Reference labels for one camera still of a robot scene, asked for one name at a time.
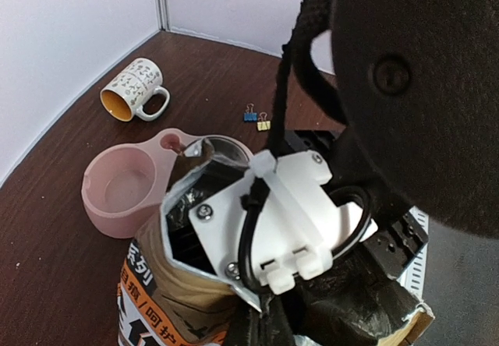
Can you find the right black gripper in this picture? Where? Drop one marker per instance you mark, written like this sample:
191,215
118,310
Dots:
399,238

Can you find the gold binder clip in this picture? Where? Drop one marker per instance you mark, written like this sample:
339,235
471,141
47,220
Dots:
263,122

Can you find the dog food bag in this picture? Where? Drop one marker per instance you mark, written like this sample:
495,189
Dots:
168,293

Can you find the pink double pet bowl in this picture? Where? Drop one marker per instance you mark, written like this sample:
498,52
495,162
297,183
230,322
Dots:
125,184

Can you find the blue binder clip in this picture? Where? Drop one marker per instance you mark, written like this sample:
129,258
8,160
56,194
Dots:
249,114

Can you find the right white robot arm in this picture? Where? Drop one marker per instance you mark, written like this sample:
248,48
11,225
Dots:
415,82

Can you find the white patterned mug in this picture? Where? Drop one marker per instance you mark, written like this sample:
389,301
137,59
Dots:
125,96

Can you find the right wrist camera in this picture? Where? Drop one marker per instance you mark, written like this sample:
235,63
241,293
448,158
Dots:
297,231

